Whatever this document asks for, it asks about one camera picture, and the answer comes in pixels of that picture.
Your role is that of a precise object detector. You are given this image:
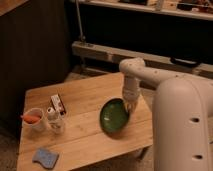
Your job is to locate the black handle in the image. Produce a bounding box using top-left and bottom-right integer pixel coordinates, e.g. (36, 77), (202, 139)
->
(170, 57), (201, 68)

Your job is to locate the small red white box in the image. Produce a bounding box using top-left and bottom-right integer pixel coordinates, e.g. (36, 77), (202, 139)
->
(50, 94), (66, 115)

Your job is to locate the green ceramic bowl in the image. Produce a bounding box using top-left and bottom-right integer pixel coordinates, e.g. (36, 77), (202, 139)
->
(100, 98), (129, 134)

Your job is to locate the white bottle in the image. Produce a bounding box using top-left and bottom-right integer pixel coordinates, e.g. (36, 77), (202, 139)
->
(47, 107), (64, 134)

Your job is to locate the grey metal shelf rail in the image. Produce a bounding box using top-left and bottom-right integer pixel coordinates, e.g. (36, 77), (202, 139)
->
(71, 41), (213, 79)

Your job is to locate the blue sponge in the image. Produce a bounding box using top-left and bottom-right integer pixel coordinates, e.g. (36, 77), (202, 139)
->
(32, 148), (59, 169)

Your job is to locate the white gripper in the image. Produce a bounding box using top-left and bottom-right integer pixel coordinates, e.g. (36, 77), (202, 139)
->
(122, 89), (140, 113)

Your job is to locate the metal pole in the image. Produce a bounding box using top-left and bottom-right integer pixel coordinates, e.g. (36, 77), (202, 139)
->
(75, 0), (85, 42)

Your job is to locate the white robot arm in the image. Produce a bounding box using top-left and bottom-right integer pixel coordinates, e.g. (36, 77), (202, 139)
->
(119, 58), (213, 171)

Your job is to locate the orange carrot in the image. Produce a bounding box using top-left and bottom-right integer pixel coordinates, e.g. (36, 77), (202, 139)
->
(21, 115), (40, 124)

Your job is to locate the upper shelf board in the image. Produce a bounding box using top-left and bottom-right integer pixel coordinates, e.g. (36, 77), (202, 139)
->
(70, 0), (213, 21)

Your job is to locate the wooden low table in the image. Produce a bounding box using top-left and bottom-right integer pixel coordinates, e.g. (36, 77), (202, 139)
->
(17, 73), (153, 171)

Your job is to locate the white mug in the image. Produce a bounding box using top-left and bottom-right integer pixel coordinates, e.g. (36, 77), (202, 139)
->
(21, 108), (46, 132)

